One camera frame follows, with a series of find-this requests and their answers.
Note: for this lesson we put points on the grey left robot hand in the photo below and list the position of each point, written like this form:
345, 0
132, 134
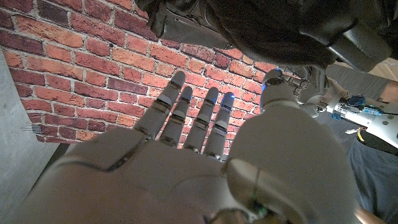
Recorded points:
314, 85

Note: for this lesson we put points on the brick wall print backdrop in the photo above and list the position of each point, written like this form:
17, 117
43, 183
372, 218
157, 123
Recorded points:
93, 62

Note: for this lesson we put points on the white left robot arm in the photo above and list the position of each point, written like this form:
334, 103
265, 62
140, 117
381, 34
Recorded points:
373, 119

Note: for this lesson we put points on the metal backdrop clip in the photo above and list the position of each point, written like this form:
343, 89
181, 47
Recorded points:
32, 128

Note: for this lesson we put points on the black backpack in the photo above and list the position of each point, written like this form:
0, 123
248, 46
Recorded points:
273, 28

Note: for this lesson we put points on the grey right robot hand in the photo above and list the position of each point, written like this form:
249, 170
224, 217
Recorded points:
186, 180

